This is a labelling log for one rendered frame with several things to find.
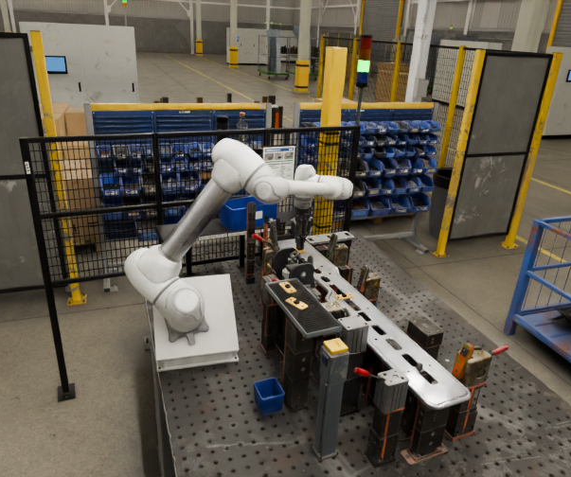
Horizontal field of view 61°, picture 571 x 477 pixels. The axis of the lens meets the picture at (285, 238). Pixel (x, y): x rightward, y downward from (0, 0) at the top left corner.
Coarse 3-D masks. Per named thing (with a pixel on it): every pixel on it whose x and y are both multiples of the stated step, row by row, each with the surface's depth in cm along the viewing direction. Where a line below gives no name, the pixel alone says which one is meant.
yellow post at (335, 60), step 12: (336, 48) 280; (336, 60) 283; (324, 72) 292; (336, 72) 286; (324, 84) 294; (336, 84) 289; (324, 96) 296; (336, 96) 292; (324, 108) 298; (336, 108) 296; (324, 120) 300; (336, 120) 299; (324, 132) 302; (336, 132) 302; (324, 144) 303; (324, 156) 306; (336, 156) 308; (312, 228) 333; (324, 228) 326; (312, 240) 335
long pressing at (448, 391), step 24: (288, 240) 269; (360, 312) 204; (384, 336) 189; (408, 336) 190; (384, 360) 175; (432, 360) 176; (408, 384) 163; (432, 384) 164; (456, 384) 164; (432, 408) 155
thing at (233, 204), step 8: (232, 200) 282; (240, 200) 284; (248, 200) 288; (256, 200) 291; (224, 208) 273; (232, 208) 284; (240, 208) 267; (256, 208) 274; (264, 208) 277; (272, 208) 280; (224, 216) 275; (232, 216) 267; (240, 216) 269; (256, 216) 276; (272, 216) 282; (224, 224) 277; (232, 224) 269; (240, 224) 272; (256, 224) 278
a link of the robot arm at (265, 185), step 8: (264, 168) 181; (256, 176) 180; (264, 176) 180; (272, 176) 181; (248, 184) 181; (256, 184) 177; (264, 184) 176; (272, 184) 177; (280, 184) 181; (248, 192) 185; (256, 192) 177; (264, 192) 177; (272, 192) 177; (280, 192) 181; (288, 192) 191; (264, 200) 178; (272, 200) 180; (280, 200) 186
